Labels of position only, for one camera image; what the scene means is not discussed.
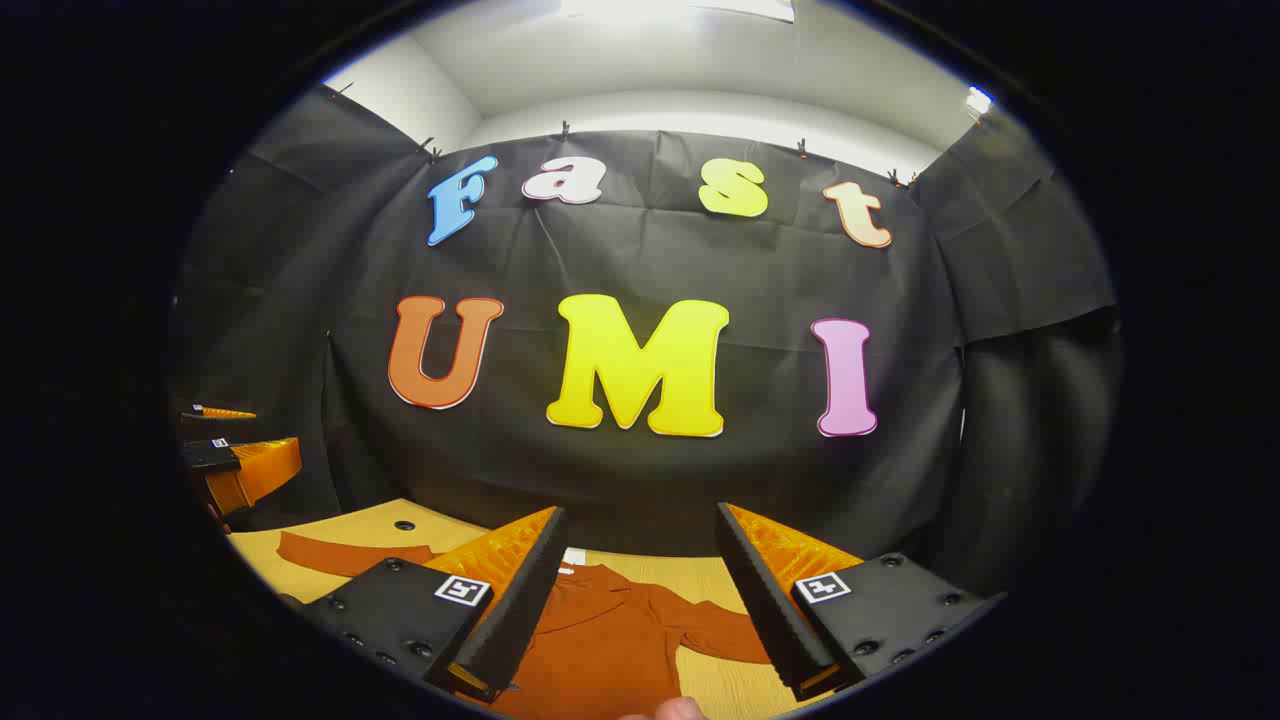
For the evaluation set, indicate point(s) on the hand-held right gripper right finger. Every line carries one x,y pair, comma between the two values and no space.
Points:
765,610

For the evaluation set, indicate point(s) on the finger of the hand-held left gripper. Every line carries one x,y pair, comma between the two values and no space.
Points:
215,411
255,470

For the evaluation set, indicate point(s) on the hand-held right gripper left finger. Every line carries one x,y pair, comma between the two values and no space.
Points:
520,610

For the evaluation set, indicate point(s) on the orange shirt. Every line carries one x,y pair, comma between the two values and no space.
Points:
600,640

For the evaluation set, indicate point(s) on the white label sticker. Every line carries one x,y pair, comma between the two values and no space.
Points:
573,556

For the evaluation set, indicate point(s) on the black backdrop cloth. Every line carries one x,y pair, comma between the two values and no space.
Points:
620,470

